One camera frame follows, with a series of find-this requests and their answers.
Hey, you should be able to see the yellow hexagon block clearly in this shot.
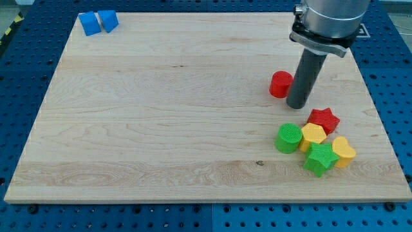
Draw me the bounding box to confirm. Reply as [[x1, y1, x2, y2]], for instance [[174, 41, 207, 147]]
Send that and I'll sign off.
[[298, 122, 327, 153]]

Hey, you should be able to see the blue block left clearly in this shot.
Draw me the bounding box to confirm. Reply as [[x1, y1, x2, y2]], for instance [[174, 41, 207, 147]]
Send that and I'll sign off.
[[79, 11, 101, 36]]

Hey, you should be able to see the yellow heart block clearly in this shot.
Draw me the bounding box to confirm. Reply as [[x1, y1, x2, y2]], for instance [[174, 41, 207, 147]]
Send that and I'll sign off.
[[332, 136, 357, 168]]

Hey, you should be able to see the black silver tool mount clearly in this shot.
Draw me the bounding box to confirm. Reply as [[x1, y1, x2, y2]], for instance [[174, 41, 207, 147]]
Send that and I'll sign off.
[[289, 20, 359, 58]]

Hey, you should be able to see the green cylinder block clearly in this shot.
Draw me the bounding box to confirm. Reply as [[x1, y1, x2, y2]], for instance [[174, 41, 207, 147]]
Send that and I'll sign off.
[[274, 123, 303, 154]]

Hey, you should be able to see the wooden board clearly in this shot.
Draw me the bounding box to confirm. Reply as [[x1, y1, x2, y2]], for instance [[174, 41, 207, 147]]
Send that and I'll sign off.
[[5, 13, 411, 204]]

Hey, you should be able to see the blue block right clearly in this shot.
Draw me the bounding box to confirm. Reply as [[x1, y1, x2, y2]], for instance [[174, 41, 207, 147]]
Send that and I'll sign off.
[[97, 10, 119, 33]]

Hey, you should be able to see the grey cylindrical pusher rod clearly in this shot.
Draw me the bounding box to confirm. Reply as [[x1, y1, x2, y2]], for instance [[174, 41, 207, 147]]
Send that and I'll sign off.
[[286, 48, 327, 109]]

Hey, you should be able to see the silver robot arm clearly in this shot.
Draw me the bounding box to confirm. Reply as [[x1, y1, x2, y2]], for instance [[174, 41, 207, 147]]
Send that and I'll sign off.
[[286, 0, 370, 109]]

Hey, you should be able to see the red star block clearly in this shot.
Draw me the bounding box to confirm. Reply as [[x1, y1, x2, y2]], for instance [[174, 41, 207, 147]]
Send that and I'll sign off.
[[307, 108, 341, 135]]

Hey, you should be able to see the green star block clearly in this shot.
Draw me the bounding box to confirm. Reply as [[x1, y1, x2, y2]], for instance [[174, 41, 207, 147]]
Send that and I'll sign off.
[[303, 142, 339, 177]]

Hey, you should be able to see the blue block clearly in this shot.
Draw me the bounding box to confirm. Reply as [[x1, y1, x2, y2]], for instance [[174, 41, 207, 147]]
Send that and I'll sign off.
[[97, 10, 119, 33], [79, 11, 101, 36]]

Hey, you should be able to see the red cylinder block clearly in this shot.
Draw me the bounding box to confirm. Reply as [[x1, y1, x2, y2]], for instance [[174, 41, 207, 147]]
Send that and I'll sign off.
[[269, 71, 293, 98]]

